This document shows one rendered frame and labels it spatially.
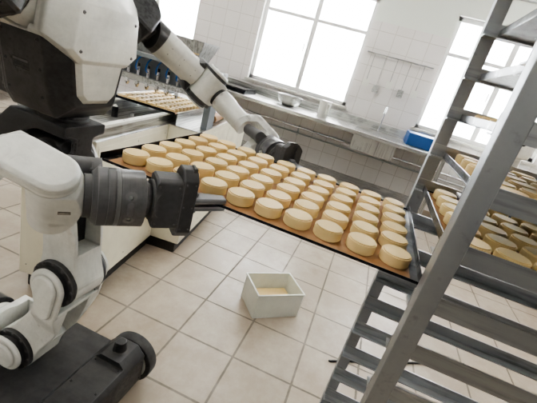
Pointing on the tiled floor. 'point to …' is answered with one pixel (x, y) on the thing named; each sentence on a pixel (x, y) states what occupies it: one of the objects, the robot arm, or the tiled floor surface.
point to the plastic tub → (272, 295)
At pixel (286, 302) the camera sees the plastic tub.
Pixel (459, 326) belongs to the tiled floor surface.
